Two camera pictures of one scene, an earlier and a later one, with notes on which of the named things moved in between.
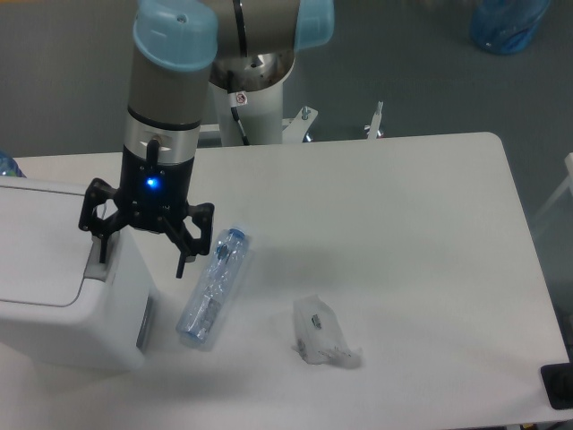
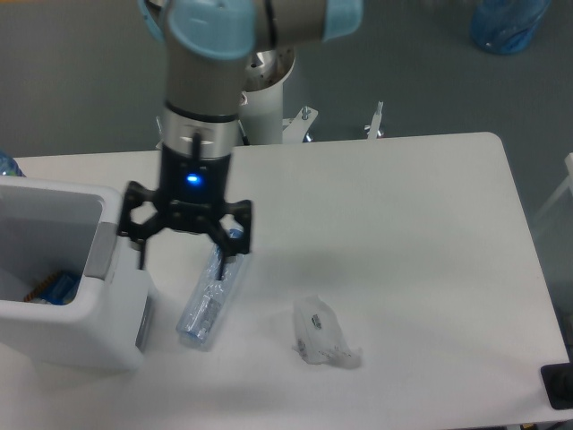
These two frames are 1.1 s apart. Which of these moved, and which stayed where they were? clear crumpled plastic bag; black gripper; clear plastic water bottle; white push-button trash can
Moved: black gripper
Stayed: clear crumpled plastic bag; clear plastic water bottle; white push-button trash can
